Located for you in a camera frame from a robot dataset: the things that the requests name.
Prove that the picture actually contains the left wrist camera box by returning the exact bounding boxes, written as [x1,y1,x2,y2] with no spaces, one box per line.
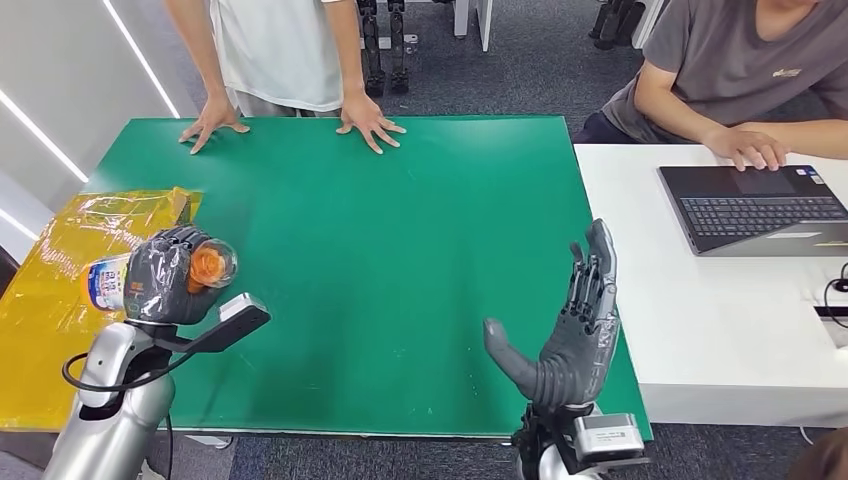
[178,293,273,354]

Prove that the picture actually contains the yellow film-wrapped box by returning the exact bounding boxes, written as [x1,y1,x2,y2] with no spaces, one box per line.
[0,187,203,432]

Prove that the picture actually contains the grey desk cable port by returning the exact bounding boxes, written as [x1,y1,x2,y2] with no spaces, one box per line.
[813,305,848,349]

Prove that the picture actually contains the dark grey laptop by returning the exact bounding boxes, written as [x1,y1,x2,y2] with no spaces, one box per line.
[657,164,848,258]

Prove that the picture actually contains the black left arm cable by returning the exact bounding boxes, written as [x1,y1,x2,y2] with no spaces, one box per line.
[61,351,197,393]

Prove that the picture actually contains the white wall light strip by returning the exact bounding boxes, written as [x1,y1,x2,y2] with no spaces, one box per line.
[0,87,90,184]
[101,0,181,119]
[0,209,41,242]

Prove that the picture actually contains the standing person's left hand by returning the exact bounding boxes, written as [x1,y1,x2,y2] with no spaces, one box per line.
[335,92,407,156]

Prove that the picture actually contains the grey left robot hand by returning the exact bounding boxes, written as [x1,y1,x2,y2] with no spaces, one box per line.
[122,225,230,327]

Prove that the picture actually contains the dark brown rounded object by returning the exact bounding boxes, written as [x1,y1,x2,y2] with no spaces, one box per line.
[788,429,848,480]

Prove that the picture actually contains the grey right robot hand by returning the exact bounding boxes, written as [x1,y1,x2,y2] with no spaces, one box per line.
[482,218,623,411]

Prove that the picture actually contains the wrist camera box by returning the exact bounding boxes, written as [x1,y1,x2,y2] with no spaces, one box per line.
[572,411,652,475]
[178,293,273,354]

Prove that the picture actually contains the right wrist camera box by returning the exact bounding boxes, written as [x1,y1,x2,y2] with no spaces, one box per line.
[572,411,652,475]

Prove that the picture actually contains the white furniture leg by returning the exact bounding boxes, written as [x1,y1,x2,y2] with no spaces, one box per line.
[453,0,496,53]

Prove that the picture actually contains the standing person's right hand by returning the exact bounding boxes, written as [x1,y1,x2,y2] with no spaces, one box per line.
[178,97,252,156]

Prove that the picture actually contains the seated person's right hand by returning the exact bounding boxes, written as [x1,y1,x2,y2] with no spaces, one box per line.
[705,125,790,172]

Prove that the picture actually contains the seated person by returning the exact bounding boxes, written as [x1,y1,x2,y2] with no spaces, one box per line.
[572,0,848,174]

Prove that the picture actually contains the black desk cable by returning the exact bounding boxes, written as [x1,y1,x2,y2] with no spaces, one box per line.
[823,262,848,331]

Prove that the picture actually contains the black robot leg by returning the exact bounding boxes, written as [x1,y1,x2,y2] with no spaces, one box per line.
[357,0,387,99]
[388,0,411,95]

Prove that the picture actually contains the standing person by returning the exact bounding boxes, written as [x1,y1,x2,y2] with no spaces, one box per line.
[164,0,407,156]

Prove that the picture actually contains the orange plastic bottle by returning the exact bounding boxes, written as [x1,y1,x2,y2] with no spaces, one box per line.
[80,238,240,313]

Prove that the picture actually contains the green table mat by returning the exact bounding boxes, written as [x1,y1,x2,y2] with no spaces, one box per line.
[86,115,654,443]

